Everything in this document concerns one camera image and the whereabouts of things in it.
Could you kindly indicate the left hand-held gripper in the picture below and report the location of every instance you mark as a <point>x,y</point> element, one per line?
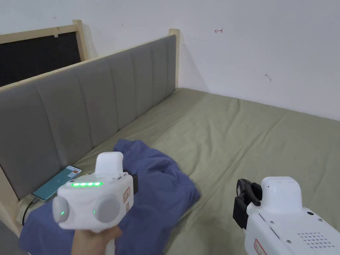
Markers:
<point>87,196</point>

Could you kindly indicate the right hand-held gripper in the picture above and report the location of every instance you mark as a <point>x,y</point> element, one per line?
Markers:
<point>281,228</point>

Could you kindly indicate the person's left hand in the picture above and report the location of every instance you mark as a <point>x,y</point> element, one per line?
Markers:
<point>90,243</point>

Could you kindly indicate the phone with lit screen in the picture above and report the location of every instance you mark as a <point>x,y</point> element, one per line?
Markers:
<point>57,183</point>

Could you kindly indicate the bed with pale green sheet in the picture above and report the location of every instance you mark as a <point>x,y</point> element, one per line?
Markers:
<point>239,138</point>

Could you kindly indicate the blue garment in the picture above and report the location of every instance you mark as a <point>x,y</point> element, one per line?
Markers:
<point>159,186</point>

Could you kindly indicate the grey padded headboard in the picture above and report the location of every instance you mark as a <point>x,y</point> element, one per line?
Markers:
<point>79,106</point>

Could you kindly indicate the wooden framed black panel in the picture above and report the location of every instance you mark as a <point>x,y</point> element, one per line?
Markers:
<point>34,57</point>

